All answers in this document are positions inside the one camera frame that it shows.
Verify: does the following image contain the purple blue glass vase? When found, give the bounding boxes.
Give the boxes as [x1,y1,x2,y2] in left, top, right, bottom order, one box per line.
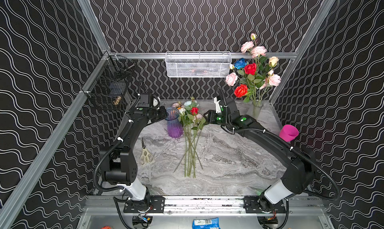
[166,107,183,139]

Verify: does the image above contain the red rose stem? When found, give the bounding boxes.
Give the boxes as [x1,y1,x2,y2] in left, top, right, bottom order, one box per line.
[234,84,250,103]
[244,63,257,101]

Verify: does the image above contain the frosted clear glass vase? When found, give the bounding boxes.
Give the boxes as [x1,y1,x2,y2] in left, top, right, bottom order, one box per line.
[248,100,263,120]

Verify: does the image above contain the pink double flower stem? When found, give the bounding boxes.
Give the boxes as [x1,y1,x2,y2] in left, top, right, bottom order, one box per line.
[225,64,239,87]

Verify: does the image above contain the blue rose flower stem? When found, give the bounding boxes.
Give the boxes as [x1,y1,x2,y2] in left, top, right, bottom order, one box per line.
[233,58,247,70]

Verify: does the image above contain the pale pink flower stem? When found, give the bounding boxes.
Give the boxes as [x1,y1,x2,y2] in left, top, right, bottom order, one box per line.
[260,70,281,100]

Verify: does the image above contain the pink peony flower stem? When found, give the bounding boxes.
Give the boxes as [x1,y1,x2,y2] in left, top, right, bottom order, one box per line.
[240,33,267,60]

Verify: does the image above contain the cream rose flower stem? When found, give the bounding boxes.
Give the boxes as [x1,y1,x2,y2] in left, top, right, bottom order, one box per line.
[268,56,279,68]

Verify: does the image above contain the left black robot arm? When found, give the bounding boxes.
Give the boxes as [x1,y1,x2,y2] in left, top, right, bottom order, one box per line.
[93,93,168,213]

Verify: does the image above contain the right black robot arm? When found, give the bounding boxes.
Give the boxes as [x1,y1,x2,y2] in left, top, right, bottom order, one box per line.
[204,89,341,213]

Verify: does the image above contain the red roses bunch stem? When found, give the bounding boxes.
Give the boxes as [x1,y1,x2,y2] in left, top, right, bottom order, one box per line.
[173,97,206,178]

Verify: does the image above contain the magenta plastic goblet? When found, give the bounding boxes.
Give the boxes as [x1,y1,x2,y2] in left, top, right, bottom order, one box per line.
[279,124,299,142]

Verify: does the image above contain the blue snack packet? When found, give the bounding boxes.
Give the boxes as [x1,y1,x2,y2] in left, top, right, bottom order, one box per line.
[192,218,220,229]

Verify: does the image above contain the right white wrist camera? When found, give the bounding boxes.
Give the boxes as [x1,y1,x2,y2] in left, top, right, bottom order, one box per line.
[214,97,222,114]

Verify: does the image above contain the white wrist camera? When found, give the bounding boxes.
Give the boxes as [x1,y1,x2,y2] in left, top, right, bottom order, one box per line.
[138,93,161,109]
[214,97,222,114]

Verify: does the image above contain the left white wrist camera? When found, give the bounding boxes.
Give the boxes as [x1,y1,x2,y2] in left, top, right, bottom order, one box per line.
[138,93,161,109]

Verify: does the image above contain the beige handled scissors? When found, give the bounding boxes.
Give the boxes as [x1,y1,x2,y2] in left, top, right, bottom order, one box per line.
[139,138,155,166]

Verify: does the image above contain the black wire basket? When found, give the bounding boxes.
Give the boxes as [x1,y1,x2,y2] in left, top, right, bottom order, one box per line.
[86,54,137,112]

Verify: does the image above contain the white wire mesh basket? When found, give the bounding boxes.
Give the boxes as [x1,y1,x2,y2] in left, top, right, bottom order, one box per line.
[165,51,232,78]

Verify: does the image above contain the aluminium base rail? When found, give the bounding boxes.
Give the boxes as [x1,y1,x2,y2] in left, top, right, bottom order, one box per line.
[83,195,326,216]

